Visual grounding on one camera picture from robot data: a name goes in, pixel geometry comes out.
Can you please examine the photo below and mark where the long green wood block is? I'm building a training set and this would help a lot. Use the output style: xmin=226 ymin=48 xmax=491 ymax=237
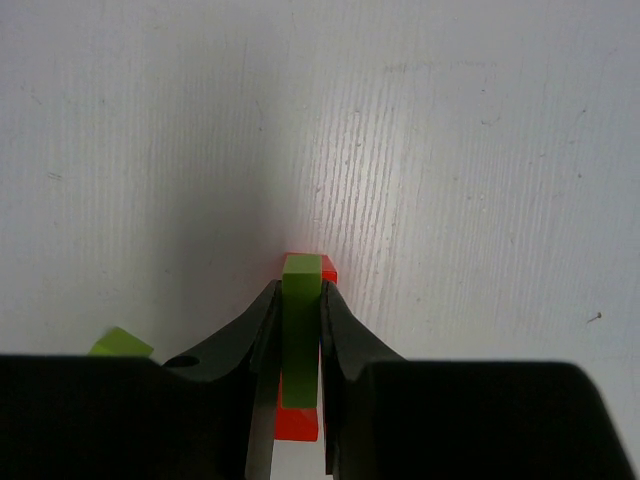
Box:
xmin=281 ymin=254 xmax=322 ymax=409

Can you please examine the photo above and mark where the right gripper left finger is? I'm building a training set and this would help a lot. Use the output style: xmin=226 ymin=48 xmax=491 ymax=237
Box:
xmin=1 ymin=281 xmax=281 ymax=479

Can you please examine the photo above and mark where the green wood cube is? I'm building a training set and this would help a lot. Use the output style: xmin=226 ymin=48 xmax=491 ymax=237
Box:
xmin=89 ymin=327 xmax=154 ymax=358

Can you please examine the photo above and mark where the red arch wood block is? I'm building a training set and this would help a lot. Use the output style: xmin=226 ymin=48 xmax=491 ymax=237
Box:
xmin=283 ymin=251 xmax=339 ymax=285

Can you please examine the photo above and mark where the red rectangular wood block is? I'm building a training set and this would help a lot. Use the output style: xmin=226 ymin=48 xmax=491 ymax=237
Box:
xmin=274 ymin=382 xmax=319 ymax=442

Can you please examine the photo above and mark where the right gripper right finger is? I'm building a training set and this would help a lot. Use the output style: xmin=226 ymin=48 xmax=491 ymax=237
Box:
xmin=320 ymin=281 xmax=634 ymax=479

